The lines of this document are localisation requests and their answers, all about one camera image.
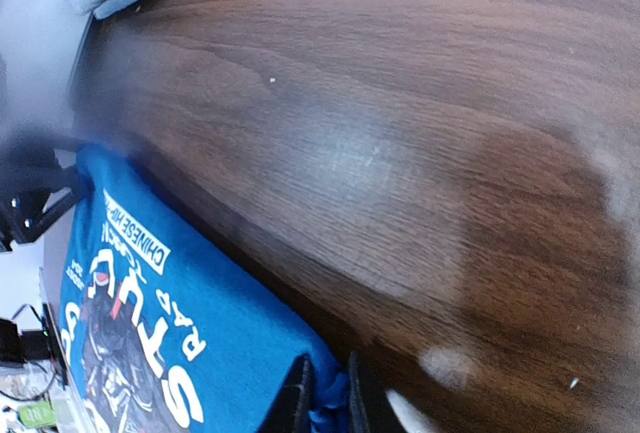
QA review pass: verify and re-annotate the blue t-shirt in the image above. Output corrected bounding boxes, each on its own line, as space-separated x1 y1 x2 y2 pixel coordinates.
59 146 349 432

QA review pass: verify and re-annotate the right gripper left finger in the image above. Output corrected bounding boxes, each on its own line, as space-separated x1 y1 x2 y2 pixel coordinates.
262 354 314 433

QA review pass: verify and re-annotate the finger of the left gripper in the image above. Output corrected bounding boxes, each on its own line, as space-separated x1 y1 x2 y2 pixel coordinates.
1 145 83 251

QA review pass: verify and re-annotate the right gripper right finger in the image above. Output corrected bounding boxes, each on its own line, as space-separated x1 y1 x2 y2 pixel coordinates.
348 352 405 433

